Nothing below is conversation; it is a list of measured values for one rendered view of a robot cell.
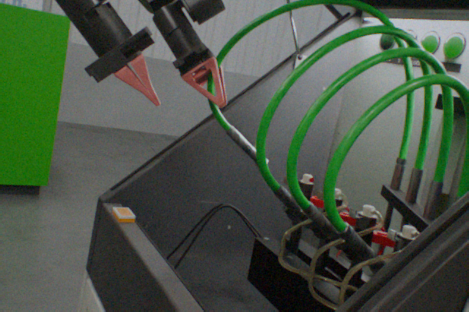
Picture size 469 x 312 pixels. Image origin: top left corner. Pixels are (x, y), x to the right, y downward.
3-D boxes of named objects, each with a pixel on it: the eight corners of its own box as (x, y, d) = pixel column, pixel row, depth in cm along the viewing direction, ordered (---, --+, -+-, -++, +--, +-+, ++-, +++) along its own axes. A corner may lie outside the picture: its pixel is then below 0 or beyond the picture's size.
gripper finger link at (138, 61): (174, 98, 77) (133, 41, 74) (131, 127, 76) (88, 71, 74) (171, 92, 83) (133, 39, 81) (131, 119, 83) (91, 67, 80)
